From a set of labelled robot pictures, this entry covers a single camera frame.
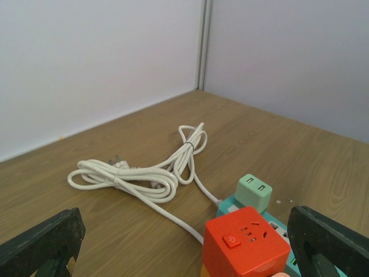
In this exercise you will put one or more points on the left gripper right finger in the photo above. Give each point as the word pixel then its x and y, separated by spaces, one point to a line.
pixel 323 247

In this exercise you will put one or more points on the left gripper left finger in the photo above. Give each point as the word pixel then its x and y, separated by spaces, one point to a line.
pixel 50 248

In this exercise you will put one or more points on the pink plug adapter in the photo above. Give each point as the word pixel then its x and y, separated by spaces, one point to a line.
pixel 280 274

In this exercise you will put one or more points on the red cube socket adapter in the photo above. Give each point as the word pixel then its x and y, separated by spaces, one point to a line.
pixel 242 243

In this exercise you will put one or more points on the green plug adapter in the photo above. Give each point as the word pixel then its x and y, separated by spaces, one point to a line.
pixel 253 192

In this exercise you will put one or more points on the teal power strip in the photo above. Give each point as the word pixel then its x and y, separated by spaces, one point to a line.
pixel 230 205

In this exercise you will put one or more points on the orange power strip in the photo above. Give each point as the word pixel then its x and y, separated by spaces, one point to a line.
pixel 151 185

